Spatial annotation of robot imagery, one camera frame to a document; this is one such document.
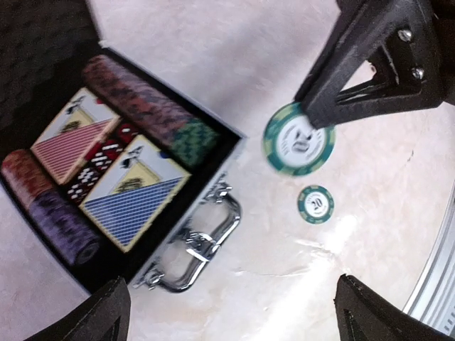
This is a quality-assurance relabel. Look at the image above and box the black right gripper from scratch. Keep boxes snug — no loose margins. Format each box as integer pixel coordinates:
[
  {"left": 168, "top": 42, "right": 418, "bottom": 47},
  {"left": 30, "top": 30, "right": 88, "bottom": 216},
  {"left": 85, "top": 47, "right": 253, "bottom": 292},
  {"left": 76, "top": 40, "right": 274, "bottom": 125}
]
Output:
[{"left": 294, "top": 1, "right": 447, "bottom": 128}]

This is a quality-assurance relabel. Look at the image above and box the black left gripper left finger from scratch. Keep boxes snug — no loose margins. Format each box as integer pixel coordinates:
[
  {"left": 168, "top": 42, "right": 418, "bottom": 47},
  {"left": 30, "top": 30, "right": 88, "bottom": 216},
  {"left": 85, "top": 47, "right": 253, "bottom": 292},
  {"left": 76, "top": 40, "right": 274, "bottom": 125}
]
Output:
[{"left": 28, "top": 277, "right": 131, "bottom": 341}]

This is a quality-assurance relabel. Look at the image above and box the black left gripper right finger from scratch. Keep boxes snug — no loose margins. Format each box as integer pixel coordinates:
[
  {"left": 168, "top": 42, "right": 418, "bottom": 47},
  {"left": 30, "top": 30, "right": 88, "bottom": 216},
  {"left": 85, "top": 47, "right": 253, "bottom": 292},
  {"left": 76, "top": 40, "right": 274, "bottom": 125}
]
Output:
[{"left": 334, "top": 274, "right": 451, "bottom": 341}]

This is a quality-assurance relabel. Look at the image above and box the blue playing card deck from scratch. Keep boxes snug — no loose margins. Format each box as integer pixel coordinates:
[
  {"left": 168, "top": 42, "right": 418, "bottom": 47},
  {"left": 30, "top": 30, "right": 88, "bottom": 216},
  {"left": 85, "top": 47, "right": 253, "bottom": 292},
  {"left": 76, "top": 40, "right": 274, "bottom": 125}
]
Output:
[{"left": 80, "top": 135, "right": 191, "bottom": 253}]

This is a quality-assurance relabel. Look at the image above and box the green chip stack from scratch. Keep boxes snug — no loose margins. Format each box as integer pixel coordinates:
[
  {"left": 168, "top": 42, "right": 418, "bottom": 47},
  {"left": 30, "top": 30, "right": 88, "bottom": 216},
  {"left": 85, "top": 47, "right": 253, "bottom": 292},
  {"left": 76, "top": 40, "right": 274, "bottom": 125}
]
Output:
[{"left": 297, "top": 185, "right": 335, "bottom": 224}]

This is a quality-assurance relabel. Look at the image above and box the single green poker chip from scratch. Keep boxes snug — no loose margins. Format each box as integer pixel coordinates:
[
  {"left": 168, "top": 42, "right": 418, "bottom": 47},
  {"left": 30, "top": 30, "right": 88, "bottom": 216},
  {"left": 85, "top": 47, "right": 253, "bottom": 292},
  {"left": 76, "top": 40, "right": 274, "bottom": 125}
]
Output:
[{"left": 262, "top": 103, "right": 336, "bottom": 177}]

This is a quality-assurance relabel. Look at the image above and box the aluminium poker case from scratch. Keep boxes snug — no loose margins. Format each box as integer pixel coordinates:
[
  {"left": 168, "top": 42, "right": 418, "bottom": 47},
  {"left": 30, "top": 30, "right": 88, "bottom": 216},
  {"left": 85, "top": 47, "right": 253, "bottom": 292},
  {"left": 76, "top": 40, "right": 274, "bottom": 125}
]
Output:
[{"left": 1, "top": 1, "right": 244, "bottom": 293}]

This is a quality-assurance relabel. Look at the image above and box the red playing card deck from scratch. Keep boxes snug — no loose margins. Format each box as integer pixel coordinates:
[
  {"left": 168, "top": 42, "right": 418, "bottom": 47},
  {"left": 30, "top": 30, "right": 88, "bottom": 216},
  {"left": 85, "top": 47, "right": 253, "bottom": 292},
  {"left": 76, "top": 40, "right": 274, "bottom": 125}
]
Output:
[{"left": 31, "top": 87, "right": 119, "bottom": 185}]

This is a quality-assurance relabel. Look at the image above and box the green chip group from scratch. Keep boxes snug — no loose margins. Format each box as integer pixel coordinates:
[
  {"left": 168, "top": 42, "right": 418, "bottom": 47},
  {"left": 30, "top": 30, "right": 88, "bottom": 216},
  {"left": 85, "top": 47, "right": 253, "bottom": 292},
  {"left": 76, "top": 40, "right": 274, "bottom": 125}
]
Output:
[{"left": 171, "top": 119, "right": 219, "bottom": 168}]

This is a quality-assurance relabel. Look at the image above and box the left poker chip row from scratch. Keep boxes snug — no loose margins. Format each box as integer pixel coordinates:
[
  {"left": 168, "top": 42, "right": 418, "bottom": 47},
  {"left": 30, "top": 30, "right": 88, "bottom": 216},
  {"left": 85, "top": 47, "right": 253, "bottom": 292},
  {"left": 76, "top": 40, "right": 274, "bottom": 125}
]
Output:
[{"left": 1, "top": 149, "right": 100, "bottom": 266}]

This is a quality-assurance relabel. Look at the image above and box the poker chip row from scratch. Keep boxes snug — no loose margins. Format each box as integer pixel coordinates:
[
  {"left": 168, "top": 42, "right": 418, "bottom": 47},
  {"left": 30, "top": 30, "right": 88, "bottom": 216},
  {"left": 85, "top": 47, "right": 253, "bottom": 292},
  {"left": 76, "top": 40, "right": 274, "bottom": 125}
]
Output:
[
  {"left": 82, "top": 55, "right": 193, "bottom": 146},
  {"left": 1, "top": 149, "right": 100, "bottom": 266}
]

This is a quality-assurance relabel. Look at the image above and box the red dice row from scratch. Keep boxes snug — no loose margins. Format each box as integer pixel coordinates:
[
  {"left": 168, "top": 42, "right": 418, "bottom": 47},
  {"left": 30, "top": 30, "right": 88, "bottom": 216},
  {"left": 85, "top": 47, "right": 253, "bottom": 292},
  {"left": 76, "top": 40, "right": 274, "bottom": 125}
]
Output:
[{"left": 65, "top": 121, "right": 139, "bottom": 205}]

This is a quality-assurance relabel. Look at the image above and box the right poker chip row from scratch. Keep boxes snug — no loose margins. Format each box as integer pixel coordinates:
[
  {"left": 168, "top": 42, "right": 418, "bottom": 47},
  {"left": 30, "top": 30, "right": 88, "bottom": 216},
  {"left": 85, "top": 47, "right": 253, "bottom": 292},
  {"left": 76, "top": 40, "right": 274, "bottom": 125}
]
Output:
[{"left": 82, "top": 55, "right": 193, "bottom": 146}]

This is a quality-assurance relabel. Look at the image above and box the front aluminium rail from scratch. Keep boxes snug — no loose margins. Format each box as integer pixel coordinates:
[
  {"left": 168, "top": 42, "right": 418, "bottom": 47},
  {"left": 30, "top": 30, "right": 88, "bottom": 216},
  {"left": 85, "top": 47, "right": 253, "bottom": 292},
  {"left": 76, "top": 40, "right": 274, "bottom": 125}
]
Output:
[{"left": 403, "top": 192, "right": 455, "bottom": 337}]

